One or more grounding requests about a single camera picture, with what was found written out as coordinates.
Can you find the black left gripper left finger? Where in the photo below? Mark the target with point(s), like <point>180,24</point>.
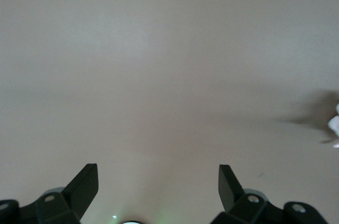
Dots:
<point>53,208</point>

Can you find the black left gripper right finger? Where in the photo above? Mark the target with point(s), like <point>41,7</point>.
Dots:
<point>251,208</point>

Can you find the white and pink plush toy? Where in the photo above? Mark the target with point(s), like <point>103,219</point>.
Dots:
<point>335,126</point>

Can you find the brown table cover sheet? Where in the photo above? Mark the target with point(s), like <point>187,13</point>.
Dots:
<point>159,75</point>

